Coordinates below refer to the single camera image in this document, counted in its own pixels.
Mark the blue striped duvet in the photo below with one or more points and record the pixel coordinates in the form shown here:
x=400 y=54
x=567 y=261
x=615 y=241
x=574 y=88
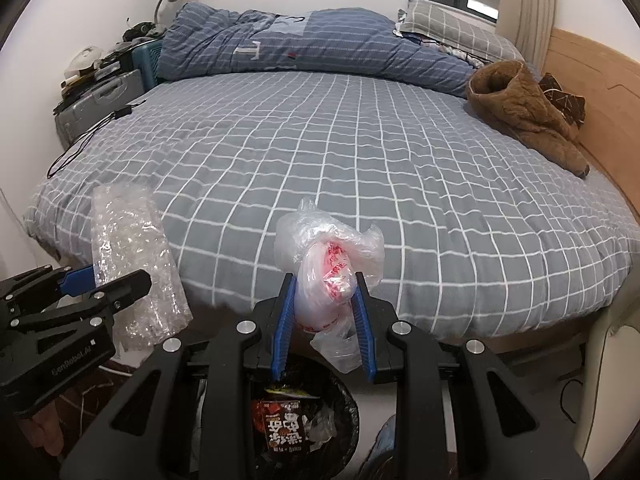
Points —
x=325 y=45

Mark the black gadget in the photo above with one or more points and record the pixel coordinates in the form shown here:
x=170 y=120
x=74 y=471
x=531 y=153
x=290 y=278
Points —
x=140 y=27

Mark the clear bubble wrap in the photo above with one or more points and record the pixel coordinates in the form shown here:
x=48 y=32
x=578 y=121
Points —
x=130 y=230

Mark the pile of dark gadgets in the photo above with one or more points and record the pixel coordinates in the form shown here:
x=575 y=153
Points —
x=112 y=62

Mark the wooden headboard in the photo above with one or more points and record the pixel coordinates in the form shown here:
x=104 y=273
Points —
x=600 y=90

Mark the cream rounded furniture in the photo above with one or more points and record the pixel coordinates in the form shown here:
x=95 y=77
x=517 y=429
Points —
x=615 y=385

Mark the teal suitcase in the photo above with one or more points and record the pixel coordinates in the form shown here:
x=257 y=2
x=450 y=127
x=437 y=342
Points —
x=147 y=65

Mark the clear plastic bag red print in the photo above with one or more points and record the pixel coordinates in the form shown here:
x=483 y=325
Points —
x=325 y=250

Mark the grey checked pillow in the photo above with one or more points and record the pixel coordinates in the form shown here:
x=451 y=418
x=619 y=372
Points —
x=460 y=25

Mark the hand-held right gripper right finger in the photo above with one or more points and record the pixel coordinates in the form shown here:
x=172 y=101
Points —
x=362 y=325

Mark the person's left hand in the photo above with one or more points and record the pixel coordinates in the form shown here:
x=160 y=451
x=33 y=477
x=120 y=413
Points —
x=54 y=430

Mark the striped folded cloth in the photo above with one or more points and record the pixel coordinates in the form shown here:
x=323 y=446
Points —
x=450 y=50

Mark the grey suitcase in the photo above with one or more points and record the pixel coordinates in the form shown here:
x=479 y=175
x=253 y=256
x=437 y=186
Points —
x=95 y=102

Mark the brown cookie box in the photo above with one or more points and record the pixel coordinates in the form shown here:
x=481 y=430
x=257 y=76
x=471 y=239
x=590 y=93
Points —
x=280 y=425

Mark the brown fleece jacket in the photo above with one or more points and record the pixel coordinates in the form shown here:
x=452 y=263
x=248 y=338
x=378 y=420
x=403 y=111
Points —
x=520 y=105

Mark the white rounded appliance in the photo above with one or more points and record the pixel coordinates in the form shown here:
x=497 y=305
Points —
x=82 y=57

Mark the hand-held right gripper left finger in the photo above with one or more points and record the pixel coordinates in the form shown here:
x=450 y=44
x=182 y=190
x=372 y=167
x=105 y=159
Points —
x=285 y=320

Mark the blue slipper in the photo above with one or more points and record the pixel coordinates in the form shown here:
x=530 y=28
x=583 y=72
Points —
x=382 y=445

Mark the trash bin with black liner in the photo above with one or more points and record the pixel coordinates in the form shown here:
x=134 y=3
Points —
x=340 y=410

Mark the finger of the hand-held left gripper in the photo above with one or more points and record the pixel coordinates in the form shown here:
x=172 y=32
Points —
x=100 y=300
x=75 y=280

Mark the dark patterned cushion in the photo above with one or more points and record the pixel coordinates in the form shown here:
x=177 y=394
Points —
x=562 y=97

